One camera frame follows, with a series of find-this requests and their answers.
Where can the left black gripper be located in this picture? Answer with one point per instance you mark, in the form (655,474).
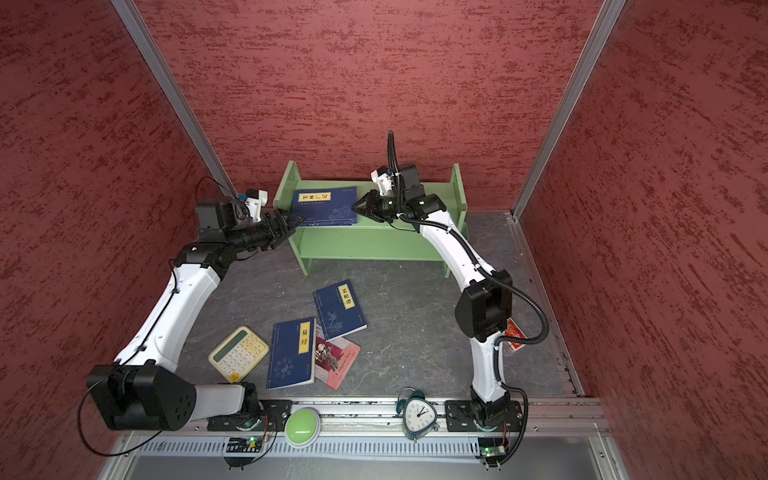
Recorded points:
(285,229)

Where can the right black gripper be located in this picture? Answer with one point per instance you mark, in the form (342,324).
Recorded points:
(372,208)

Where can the blue book Xiaolin Guangji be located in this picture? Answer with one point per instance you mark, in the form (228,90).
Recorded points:
(326,207)

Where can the blue book Yijing yellow label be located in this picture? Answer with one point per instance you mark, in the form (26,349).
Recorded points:
(292,358)

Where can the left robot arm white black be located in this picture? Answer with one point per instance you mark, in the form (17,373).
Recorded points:
(140,389)

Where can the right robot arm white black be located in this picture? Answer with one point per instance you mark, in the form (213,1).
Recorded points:
(484,306)

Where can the red magazine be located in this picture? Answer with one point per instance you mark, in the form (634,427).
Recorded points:
(333,358)

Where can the cream yellow calculator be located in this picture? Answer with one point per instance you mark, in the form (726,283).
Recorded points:
(236,356)

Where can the green round push button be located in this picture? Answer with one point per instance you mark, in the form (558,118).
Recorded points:
(302,428)

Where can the teal triangular alarm clock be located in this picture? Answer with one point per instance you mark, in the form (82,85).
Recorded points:
(419,417)

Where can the left small circuit board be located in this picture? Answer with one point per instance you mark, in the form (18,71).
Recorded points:
(240,452)

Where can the small circuit board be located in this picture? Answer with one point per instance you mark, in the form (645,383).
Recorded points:
(240,452)
(491,451)

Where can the right small circuit board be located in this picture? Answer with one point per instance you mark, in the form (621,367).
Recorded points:
(491,451)

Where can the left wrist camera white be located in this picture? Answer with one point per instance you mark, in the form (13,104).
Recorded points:
(254,201)

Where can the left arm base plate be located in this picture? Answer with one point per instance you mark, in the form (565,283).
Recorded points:
(270,415)

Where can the aluminium front rail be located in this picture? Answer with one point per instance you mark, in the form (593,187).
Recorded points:
(376,416)

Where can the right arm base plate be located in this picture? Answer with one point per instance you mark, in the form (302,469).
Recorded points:
(477,416)

